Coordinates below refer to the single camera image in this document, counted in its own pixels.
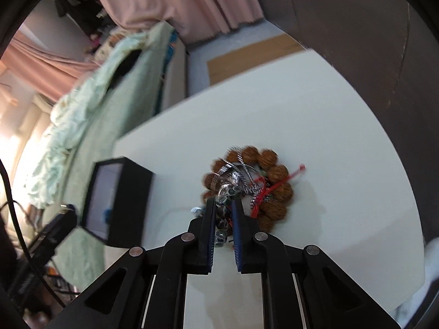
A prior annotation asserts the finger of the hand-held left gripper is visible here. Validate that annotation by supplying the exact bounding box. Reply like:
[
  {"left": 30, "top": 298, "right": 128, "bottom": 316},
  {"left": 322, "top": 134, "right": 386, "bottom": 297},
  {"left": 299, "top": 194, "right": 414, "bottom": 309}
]
[{"left": 29, "top": 204, "right": 78, "bottom": 259}]

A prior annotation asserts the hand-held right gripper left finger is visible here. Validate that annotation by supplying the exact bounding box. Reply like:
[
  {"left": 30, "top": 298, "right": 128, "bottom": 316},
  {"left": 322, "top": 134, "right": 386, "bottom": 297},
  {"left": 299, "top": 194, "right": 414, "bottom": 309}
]
[{"left": 46, "top": 199, "right": 218, "bottom": 329}]

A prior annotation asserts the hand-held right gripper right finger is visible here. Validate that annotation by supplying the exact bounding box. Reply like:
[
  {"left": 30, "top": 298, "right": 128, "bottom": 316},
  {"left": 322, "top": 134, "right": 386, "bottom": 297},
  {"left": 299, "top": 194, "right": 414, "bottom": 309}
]
[{"left": 230, "top": 199, "right": 401, "bottom": 329}]

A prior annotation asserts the silver skull bead bracelet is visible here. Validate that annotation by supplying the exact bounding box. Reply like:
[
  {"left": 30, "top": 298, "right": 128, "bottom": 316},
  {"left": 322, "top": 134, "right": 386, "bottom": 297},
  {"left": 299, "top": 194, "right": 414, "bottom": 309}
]
[{"left": 213, "top": 184, "right": 245, "bottom": 247}]

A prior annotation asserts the red string bracelet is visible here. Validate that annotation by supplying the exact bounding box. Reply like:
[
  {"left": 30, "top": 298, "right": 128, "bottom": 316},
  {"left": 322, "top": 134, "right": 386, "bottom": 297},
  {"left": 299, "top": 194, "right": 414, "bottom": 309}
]
[{"left": 251, "top": 164, "right": 306, "bottom": 219}]

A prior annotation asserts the black jewelry box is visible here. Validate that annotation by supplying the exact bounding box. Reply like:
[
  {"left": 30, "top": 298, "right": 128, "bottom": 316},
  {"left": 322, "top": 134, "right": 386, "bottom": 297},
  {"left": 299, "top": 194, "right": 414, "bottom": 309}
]
[{"left": 80, "top": 157, "right": 154, "bottom": 248}]

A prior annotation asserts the brown walnut bead bracelet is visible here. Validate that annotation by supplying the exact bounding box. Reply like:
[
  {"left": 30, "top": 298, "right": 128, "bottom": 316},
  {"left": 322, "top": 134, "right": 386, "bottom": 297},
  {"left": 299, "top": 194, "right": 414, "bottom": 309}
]
[{"left": 202, "top": 146, "right": 294, "bottom": 233}]

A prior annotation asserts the light green blanket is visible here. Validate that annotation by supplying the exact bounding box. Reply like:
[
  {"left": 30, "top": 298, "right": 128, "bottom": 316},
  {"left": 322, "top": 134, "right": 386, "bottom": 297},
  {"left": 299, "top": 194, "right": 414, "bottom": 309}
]
[{"left": 23, "top": 21, "right": 179, "bottom": 290}]

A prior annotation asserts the white mattress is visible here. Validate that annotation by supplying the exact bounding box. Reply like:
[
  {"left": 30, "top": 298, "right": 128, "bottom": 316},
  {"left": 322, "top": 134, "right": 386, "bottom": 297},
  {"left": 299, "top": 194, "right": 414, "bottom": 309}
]
[{"left": 161, "top": 41, "right": 189, "bottom": 114}]

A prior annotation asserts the brown cardboard sheet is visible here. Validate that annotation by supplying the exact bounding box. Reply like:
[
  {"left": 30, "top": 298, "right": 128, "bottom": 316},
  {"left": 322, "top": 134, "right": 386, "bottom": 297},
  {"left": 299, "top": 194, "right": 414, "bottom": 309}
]
[{"left": 207, "top": 34, "right": 306, "bottom": 86}]

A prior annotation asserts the black cable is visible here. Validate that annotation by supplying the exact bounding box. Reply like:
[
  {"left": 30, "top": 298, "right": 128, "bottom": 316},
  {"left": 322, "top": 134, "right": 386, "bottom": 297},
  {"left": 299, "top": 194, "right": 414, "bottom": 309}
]
[{"left": 0, "top": 158, "right": 67, "bottom": 309}]

